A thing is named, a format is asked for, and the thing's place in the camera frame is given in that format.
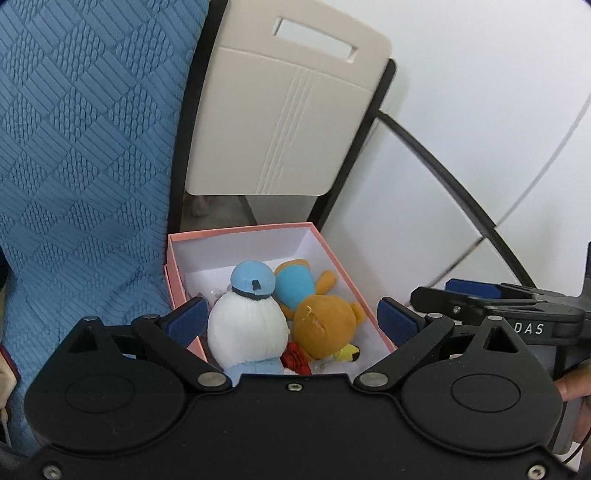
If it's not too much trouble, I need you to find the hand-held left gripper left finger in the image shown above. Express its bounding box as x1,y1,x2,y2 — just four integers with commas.
67,298,233,392

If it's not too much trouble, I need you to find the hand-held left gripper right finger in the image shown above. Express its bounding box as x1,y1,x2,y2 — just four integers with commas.
353,298,527,392

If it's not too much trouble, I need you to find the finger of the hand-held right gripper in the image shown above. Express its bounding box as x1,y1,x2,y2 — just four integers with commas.
445,278,578,308
411,286,585,324

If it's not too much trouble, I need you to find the white and blue plush toy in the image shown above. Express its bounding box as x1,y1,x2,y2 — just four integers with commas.
206,260,291,374

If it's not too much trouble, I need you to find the orange bear plush toy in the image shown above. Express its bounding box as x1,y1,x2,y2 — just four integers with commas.
272,258,365,361

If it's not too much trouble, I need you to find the pink cardboard box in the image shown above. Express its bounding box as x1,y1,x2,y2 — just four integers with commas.
164,222,399,374

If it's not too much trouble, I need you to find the person's right hand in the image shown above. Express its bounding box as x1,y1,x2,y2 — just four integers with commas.
554,368,591,402

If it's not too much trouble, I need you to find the black curved rod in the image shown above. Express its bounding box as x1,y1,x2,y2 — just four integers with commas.
376,111,539,289

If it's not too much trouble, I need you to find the blue quilted chair cover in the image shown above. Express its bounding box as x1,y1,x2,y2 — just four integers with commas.
0,0,212,455

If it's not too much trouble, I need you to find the beige folding chair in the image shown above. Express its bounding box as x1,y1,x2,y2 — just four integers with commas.
168,0,398,232

